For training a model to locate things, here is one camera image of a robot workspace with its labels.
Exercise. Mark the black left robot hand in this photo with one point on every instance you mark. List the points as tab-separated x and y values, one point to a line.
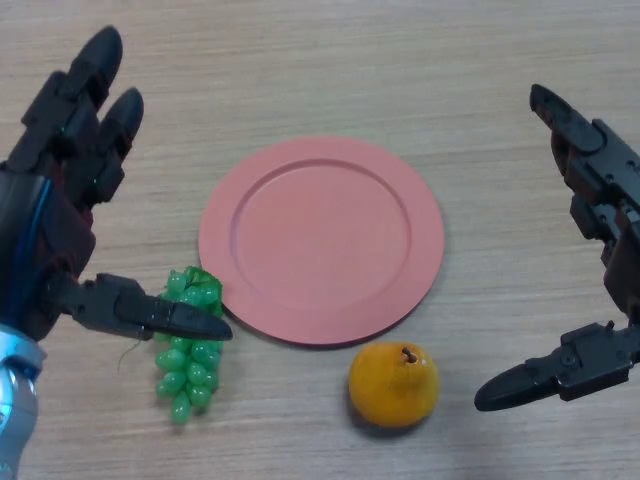
45	210

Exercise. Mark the green grape bunch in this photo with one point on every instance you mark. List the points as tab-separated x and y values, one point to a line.
192	370

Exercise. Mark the yellow pear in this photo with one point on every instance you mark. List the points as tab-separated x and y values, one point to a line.
392	390

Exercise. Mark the pink round plate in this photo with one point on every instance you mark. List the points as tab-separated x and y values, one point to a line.
320	240

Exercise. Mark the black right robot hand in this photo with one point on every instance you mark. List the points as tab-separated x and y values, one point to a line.
615	165

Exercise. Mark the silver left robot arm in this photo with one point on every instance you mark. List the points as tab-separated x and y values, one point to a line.
17	390

